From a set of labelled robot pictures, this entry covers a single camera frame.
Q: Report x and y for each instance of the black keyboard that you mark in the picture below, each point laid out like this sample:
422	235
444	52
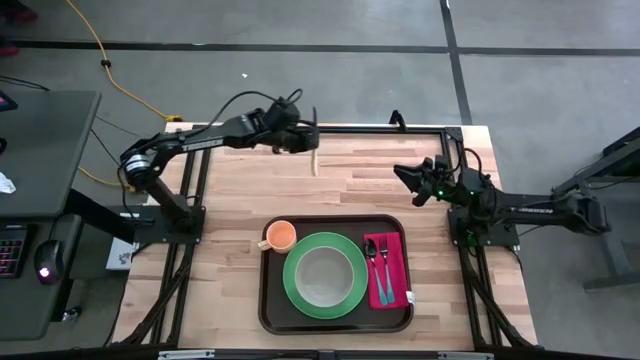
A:
11	252

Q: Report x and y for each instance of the grey desk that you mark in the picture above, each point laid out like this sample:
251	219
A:
45	150

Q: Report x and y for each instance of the white bowl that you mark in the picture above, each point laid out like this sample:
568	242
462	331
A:
325	276

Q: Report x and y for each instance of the black computer mouse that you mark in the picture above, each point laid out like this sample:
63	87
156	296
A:
48	262

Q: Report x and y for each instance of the person's foot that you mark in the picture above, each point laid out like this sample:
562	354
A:
7	50
17	12

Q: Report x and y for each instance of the black clamp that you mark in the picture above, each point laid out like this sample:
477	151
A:
397	120

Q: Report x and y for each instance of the silver aluminium mount bar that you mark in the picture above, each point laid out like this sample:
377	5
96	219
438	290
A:
185	355

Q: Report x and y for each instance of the white crumpled tissue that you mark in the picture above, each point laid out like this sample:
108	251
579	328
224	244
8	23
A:
6	184

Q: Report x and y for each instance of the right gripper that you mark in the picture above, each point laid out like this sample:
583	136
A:
437	182

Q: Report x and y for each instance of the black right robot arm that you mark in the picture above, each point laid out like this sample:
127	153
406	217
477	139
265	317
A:
530	207

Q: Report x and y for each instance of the orange mug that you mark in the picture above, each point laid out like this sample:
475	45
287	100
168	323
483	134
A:
281	236

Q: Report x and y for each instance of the brown plastic tray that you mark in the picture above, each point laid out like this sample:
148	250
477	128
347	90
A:
280	315

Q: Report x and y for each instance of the white printed box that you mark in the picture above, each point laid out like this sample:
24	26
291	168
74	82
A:
119	255

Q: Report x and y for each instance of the red cloth napkin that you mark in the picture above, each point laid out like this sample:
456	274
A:
402	270

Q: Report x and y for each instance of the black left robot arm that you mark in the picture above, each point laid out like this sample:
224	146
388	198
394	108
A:
200	137

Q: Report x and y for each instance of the green plate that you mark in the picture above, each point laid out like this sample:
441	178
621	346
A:
291	275

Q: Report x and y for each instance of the black metal stand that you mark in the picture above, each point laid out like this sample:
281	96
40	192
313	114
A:
600	200

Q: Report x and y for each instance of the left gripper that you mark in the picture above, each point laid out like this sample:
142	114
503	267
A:
287	135

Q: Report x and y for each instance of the black caster wheel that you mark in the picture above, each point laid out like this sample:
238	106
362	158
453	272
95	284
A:
72	314

